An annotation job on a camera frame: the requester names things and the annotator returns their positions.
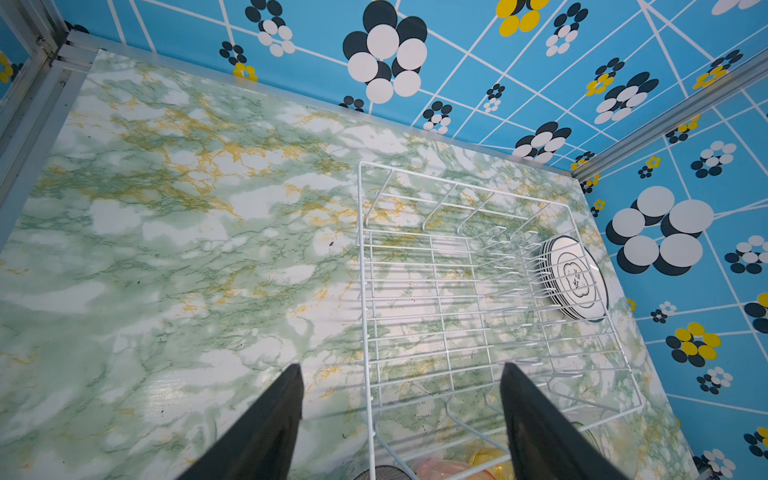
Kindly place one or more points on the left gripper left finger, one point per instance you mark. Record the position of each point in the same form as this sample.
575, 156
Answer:
260, 444

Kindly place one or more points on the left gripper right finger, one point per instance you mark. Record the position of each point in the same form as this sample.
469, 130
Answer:
543, 444

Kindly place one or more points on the pink glass cup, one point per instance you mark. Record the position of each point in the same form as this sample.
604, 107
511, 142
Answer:
439, 469

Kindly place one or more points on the white plate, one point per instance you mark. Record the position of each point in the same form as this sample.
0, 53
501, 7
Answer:
572, 279

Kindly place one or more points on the white wire dish rack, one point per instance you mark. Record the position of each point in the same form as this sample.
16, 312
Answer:
450, 293

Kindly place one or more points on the yellow glass cup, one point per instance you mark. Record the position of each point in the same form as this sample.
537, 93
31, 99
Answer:
500, 470

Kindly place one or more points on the left aluminium frame post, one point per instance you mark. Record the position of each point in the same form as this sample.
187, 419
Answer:
39, 100

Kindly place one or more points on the aluminium frame post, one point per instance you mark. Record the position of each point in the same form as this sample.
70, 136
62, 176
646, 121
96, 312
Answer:
751, 71
39, 100

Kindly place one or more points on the right aluminium frame post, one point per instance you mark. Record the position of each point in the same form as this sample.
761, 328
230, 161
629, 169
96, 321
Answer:
751, 71

